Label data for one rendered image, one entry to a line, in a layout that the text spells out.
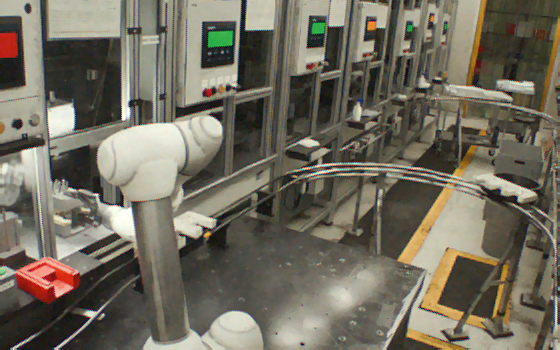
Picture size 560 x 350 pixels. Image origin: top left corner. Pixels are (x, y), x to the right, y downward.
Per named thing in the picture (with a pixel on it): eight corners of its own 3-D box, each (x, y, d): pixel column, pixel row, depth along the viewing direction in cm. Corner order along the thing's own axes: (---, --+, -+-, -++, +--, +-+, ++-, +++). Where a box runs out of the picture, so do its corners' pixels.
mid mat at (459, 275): (505, 336, 293) (506, 334, 293) (417, 308, 317) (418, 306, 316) (516, 266, 377) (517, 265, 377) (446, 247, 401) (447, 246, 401)
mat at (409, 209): (391, 296, 328) (391, 294, 328) (311, 269, 354) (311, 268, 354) (487, 130, 822) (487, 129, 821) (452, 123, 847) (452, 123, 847)
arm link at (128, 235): (114, 241, 175) (139, 219, 184) (147, 255, 169) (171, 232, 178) (107, 218, 169) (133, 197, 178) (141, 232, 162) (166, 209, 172)
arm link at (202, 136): (194, 137, 145) (152, 143, 136) (221, 101, 132) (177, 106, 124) (211, 176, 142) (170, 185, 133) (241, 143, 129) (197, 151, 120)
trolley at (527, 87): (526, 153, 701) (541, 87, 671) (485, 146, 719) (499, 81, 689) (521, 139, 777) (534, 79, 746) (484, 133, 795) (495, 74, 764)
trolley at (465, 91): (435, 159, 639) (448, 85, 608) (430, 147, 691) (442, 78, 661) (503, 167, 626) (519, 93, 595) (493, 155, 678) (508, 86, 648)
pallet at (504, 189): (469, 190, 304) (472, 174, 301) (483, 187, 311) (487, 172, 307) (519, 212, 274) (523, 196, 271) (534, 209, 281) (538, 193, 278)
